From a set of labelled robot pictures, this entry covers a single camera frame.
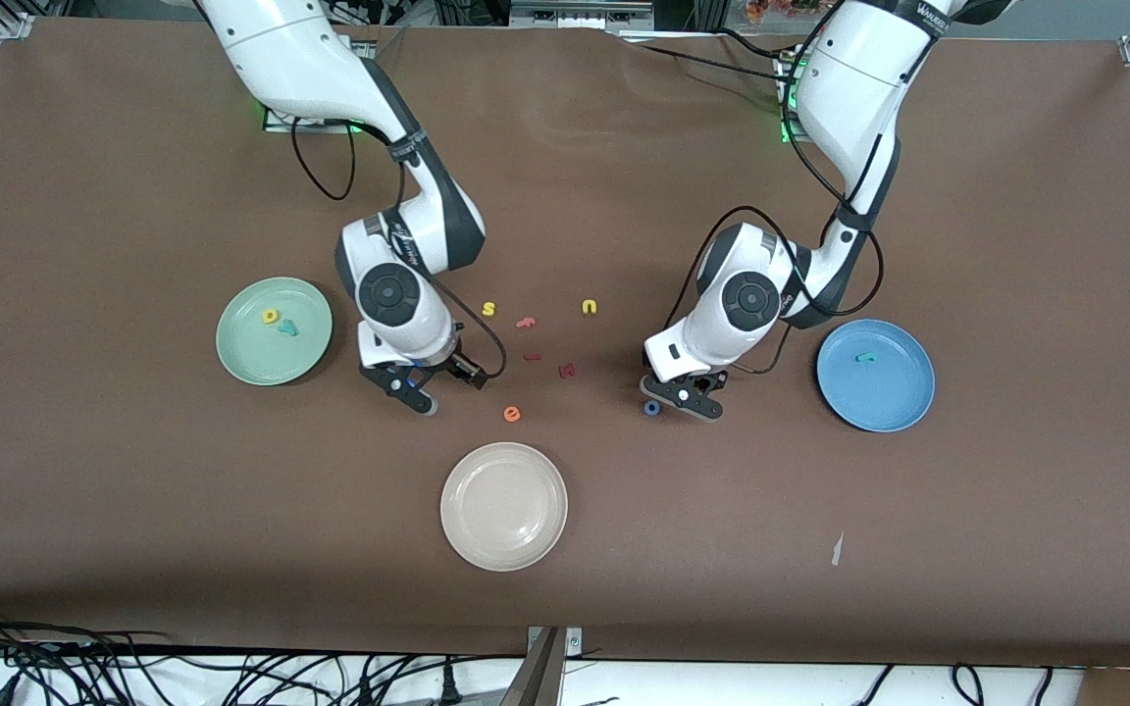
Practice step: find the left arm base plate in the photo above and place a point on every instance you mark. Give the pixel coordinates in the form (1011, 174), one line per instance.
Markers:
(786, 137)

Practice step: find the black equipment box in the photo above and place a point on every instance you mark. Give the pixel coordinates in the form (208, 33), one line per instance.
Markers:
(575, 15)

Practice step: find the beige plate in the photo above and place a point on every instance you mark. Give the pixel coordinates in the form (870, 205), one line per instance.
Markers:
(504, 505)

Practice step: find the brown paper table cover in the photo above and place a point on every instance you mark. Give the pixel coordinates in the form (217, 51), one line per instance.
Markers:
(133, 490)

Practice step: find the blue plate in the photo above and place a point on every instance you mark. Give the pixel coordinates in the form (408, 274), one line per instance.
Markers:
(879, 402)

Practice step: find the green plate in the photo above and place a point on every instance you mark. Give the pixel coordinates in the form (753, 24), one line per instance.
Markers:
(241, 353)

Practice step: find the metal table bracket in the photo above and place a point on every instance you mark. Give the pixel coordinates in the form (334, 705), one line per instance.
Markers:
(540, 677)

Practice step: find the colourful flowers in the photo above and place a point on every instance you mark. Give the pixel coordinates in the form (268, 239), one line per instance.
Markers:
(776, 8)

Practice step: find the white paper scrap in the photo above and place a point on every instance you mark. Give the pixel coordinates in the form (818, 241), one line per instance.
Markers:
(837, 551)

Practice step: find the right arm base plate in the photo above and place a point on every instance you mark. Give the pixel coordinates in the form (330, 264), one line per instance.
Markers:
(281, 126)

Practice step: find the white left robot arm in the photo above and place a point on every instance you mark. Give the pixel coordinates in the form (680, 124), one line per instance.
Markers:
(849, 88)

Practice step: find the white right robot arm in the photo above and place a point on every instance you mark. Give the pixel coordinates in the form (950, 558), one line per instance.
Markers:
(310, 59)

